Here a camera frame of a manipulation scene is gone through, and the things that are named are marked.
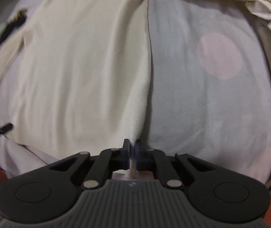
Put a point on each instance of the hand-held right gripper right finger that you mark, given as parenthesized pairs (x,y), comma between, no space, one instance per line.
(138,153)

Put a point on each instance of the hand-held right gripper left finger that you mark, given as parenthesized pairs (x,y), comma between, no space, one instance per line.
(126,153)

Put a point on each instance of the cream knit sweater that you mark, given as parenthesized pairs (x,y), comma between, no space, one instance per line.
(78,64)

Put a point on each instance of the grey and black clothes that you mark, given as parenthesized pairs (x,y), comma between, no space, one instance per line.
(13,25)

